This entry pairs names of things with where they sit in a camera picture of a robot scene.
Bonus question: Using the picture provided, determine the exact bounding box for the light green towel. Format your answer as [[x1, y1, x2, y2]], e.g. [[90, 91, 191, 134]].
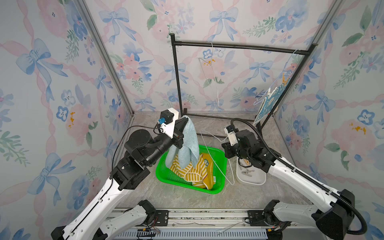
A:
[[165, 116, 200, 169]]

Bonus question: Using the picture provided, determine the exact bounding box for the yellow striped towel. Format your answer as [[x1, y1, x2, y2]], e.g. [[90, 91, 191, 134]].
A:
[[170, 154, 216, 190]]

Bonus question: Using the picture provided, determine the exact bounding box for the white wire hanger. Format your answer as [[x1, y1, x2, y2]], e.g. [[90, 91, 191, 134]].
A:
[[199, 43, 225, 112]]

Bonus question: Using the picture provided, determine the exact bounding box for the teal patterned towel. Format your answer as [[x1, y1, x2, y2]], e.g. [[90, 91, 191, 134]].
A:
[[253, 79, 290, 126]]

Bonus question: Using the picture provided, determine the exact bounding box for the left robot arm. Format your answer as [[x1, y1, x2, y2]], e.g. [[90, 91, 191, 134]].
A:
[[51, 118, 189, 240]]

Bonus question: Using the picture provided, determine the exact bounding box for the green plastic basket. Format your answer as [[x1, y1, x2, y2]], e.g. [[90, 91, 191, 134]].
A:
[[156, 145, 227, 195]]

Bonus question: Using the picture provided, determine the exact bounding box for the white plastic bin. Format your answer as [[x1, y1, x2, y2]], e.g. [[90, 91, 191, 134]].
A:
[[236, 158, 267, 186]]

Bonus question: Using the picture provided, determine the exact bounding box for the black clothes rack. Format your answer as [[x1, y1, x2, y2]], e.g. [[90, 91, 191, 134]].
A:
[[162, 33, 316, 120]]

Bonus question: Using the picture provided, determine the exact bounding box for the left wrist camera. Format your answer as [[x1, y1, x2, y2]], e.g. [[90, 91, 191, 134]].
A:
[[158, 108, 179, 139]]

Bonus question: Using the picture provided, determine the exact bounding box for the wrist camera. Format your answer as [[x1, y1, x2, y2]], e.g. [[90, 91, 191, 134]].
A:
[[225, 125, 239, 146], [158, 108, 179, 139]]

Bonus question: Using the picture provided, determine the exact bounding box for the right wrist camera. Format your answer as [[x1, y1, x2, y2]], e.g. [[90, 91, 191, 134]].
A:
[[225, 125, 239, 146]]

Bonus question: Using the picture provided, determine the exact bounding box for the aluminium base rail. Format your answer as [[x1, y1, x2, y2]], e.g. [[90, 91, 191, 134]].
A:
[[76, 206, 343, 240]]

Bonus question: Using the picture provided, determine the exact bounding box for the black corrugated cable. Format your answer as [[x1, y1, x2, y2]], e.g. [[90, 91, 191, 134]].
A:
[[230, 117, 368, 235]]

